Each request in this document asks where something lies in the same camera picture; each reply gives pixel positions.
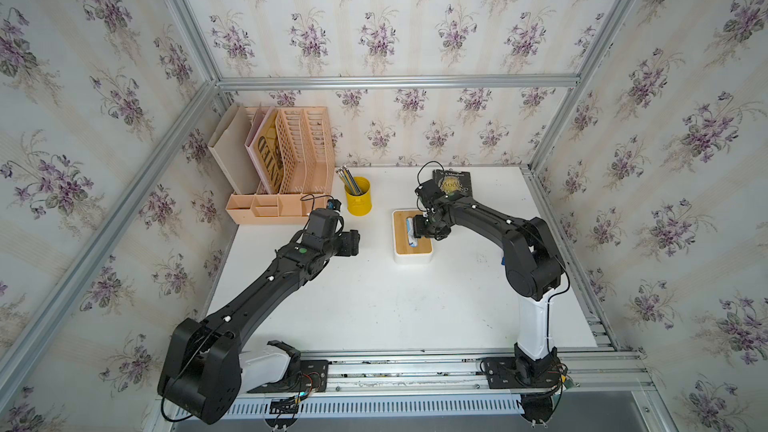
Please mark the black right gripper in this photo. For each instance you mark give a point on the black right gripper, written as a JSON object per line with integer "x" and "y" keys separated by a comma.
{"x": 418, "y": 230}

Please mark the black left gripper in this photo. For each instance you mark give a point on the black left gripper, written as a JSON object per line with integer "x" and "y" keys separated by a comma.
{"x": 350, "y": 242}

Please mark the white bamboo tissue box lid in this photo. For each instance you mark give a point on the white bamboo tissue box lid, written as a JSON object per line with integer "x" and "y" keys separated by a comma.
{"x": 406, "y": 245}

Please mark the blue tissue paper pack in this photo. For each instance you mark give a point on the blue tissue paper pack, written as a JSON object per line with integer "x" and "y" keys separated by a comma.
{"x": 410, "y": 231}

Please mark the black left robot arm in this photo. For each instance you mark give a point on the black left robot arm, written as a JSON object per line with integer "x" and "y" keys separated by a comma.
{"x": 201, "y": 372}

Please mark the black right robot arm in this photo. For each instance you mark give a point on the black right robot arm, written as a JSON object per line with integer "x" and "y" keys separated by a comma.
{"x": 531, "y": 258}

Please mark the white tissue box base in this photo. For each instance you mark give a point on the white tissue box base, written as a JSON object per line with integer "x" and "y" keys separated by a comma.
{"x": 413, "y": 257}

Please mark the yellow pen cup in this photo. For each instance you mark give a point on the yellow pen cup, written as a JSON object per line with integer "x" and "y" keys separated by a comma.
{"x": 358, "y": 199}

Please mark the pink desk file organizer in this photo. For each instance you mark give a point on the pink desk file organizer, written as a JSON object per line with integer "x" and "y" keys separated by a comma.
{"x": 308, "y": 158}

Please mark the brown book in organizer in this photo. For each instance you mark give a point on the brown book in organizer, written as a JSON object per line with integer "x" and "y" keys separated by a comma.
{"x": 263, "y": 148}

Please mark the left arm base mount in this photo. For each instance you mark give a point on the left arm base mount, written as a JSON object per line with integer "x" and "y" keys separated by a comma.
{"x": 307, "y": 376}

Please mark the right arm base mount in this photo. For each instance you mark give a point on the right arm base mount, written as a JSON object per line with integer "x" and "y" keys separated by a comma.
{"x": 523, "y": 373}

